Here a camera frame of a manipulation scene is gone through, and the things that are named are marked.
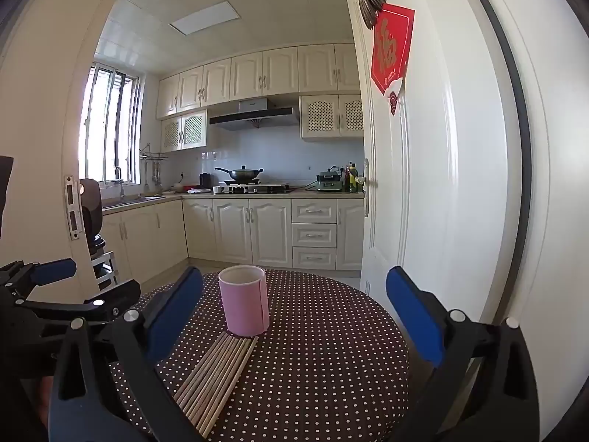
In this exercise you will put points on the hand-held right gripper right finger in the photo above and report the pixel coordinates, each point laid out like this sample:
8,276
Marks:
414,317

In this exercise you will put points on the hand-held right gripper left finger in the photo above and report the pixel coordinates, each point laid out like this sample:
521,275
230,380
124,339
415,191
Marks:
172,317

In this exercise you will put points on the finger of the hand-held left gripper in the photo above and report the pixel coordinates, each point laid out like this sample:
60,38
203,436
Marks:
55,270
106,306

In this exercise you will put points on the pink cup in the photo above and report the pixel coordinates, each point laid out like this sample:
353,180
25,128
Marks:
244,304

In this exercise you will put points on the bundle of wooden chopsticks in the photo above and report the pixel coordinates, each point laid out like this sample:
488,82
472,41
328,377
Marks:
216,377

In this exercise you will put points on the hanging cooking utensils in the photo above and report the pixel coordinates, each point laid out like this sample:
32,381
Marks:
155,175

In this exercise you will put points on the person's left hand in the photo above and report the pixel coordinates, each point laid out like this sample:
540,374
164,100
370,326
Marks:
44,398

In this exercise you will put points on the metal storage rack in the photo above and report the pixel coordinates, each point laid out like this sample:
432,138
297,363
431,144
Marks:
106,271

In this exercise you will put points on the metal door strike plate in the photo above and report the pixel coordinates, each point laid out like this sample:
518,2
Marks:
71,193

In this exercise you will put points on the brown polka dot tablecloth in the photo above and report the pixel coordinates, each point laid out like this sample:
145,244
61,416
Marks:
322,354

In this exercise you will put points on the cream base cabinets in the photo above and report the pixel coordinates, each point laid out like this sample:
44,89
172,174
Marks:
230,230

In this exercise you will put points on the metal faucet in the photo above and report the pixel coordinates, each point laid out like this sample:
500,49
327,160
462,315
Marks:
121,188

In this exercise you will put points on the steel sink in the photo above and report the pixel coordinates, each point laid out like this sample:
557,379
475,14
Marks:
138,200

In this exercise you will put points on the cream cabinet drawer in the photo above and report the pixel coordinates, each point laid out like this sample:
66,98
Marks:
314,211
314,258
314,235

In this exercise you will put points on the red flat dish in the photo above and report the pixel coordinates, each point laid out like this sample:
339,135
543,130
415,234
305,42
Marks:
191,188

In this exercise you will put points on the black kettle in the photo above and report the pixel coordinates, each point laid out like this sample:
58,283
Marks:
205,180

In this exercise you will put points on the white door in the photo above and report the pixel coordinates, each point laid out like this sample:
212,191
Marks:
437,170

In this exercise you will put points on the green bottle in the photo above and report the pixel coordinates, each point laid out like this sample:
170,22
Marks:
353,179

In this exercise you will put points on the red capped dark bottle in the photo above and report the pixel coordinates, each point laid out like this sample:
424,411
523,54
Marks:
345,179

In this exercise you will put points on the barred kitchen window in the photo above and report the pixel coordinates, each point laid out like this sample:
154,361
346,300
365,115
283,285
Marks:
108,124

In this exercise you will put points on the gas stove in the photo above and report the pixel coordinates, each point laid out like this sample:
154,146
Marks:
262,188

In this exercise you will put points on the black wok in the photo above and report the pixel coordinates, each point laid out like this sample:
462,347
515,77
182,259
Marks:
244,175

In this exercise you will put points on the green electric cooker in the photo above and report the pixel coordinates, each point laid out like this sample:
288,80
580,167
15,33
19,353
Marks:
329,182

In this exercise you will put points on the cream lattice door cabinet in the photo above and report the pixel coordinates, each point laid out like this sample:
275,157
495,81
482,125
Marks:
184,131
322,115

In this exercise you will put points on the range hood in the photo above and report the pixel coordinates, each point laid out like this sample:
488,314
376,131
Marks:
253,115

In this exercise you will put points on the red paper door decoration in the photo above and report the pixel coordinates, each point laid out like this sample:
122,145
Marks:
391,50

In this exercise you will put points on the ceiling light panel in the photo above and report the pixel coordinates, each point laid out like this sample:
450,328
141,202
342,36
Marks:
205,21

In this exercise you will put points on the cream wall cabinet row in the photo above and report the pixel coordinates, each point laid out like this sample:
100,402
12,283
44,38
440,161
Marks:
276,71

